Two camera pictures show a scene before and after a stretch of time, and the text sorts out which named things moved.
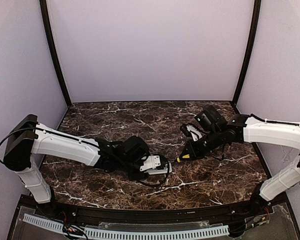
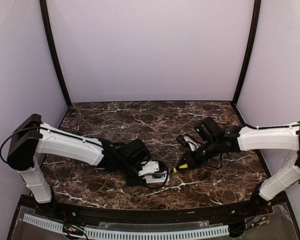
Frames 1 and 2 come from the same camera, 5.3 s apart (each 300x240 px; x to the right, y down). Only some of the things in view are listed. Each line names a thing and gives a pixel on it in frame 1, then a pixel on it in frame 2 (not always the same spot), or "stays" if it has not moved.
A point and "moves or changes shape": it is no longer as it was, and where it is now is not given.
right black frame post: [257, 9] stays
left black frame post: [44, 12] stays
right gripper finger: [188, 156] → [186, 169]
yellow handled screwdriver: [185, 156] moves or changes shape
